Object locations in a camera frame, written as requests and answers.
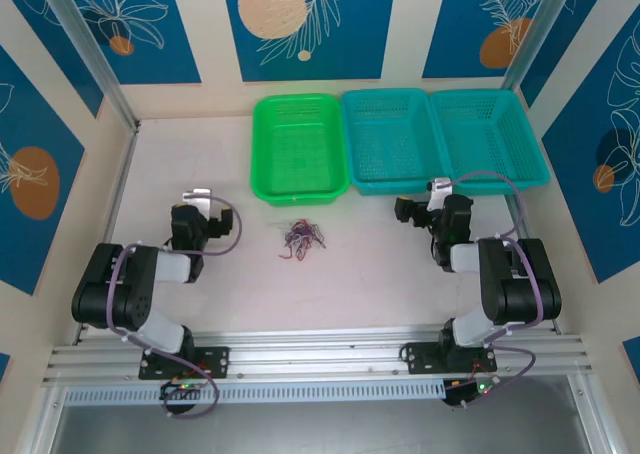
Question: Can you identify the long red thin wire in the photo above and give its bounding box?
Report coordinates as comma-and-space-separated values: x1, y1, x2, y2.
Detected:
277, 218, 321, 262

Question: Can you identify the short red thin wire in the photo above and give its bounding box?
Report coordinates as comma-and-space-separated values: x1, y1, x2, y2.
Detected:
292, 217, 315, 261

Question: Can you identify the teal plastic basket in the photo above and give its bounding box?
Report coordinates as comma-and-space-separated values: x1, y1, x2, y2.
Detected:
429, 88, 553, 198
341, 87, 451, 198

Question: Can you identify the green plastic basket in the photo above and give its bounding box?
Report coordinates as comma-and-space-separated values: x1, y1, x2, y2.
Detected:
249, 92, 351, 208

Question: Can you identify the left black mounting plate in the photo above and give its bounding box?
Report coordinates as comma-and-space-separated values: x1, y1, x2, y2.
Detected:
138, 345, 232, 381

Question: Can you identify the black mounting plate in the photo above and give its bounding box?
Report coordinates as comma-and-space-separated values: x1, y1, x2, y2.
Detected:
138, 345, 232, 381
401, 341, 499, 376

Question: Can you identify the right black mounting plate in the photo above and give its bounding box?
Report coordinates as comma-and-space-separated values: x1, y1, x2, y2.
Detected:
401, 341, 499, 376

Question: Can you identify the left controller board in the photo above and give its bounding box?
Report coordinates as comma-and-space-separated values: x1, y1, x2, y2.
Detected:
159, 379, 207, 401

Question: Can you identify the controller board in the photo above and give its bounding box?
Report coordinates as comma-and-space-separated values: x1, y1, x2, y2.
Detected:
159, 379, 207, 401
443, 379, 502, 408

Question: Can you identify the right controller board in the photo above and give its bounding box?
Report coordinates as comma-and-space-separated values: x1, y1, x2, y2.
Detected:
443, 379, 502, 408

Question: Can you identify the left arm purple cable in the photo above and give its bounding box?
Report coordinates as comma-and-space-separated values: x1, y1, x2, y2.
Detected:
107, 197, 245, 419

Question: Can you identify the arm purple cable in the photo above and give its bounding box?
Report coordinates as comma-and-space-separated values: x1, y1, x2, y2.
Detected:
107, 197, 245, 419
444, 170, 546, 409

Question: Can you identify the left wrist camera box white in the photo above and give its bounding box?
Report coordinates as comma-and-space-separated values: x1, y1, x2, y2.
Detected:
180, 187, 214, 221

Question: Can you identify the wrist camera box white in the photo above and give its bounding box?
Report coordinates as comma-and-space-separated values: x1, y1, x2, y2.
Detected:
180, 187, 214, 221
427, 177, 455, 211

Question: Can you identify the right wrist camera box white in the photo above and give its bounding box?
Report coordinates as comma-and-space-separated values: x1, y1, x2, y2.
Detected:
427, 177, 455, 211

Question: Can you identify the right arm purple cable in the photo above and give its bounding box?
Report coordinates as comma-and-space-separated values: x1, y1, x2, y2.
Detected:
444, 170, 546, 409

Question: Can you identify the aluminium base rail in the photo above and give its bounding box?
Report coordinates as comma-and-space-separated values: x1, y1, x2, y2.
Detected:
42, 327, 594, 386

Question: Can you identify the white slotted cable duct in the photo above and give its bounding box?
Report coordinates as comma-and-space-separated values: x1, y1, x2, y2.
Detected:
63, 377, 447, 407

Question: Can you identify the aluminium frame post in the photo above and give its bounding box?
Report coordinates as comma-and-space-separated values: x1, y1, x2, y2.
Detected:
501, 0, 576, 93
35, 0, 142, 131

